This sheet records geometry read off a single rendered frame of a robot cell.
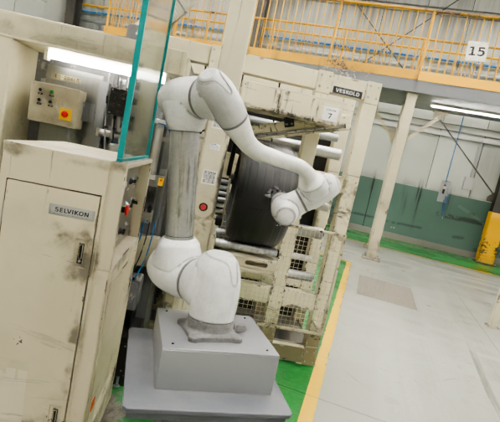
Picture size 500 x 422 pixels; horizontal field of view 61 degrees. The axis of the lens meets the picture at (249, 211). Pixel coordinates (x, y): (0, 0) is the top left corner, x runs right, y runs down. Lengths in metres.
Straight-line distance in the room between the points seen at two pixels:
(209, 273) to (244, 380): 0.35
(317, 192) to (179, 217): 0.53
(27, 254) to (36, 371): 0.42
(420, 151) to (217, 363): 10.44
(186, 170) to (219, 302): 0.45
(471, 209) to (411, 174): 1.62
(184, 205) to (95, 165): 0.32
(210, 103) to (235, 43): 0.98
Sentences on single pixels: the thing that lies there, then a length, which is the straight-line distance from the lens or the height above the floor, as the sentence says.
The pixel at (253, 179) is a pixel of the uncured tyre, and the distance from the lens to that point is 2.06.
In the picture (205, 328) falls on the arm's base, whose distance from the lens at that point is 1.42.
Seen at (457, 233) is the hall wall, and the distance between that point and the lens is 11.62.
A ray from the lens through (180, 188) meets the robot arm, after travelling 1.47.
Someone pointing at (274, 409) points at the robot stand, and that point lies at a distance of 1.43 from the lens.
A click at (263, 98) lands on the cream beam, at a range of 2.53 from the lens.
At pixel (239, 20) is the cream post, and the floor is 2.01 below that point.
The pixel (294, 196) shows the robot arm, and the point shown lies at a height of 1.26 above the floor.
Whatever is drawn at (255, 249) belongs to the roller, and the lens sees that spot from 2.24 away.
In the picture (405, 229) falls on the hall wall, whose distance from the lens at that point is 11.47.
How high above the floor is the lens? 1.39
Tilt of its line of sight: 8 degrees down
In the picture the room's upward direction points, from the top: 12 degrees clockwise
